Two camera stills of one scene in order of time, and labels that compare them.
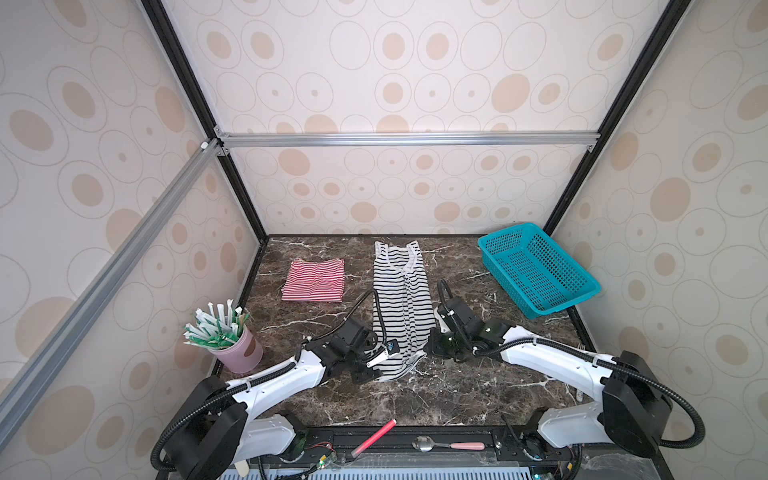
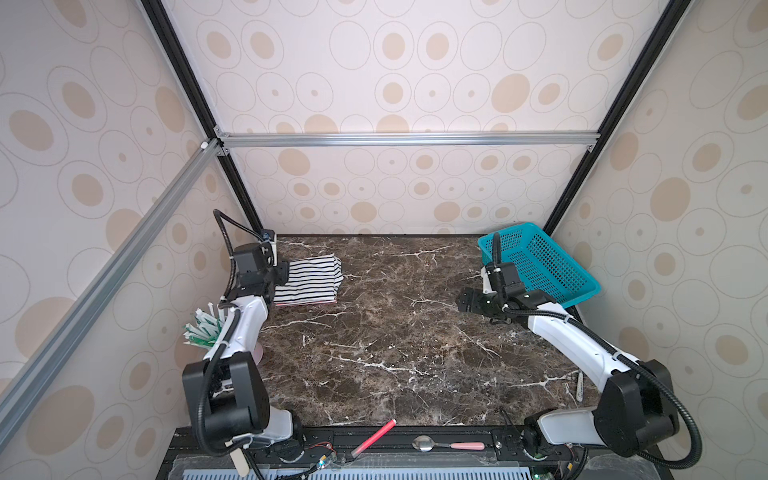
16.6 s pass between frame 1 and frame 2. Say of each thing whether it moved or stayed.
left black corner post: stayed
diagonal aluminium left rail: stayed
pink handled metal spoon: stayed
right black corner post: stayed
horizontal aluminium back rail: stayed
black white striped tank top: moved
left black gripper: moved
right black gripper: moved
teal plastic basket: stayed
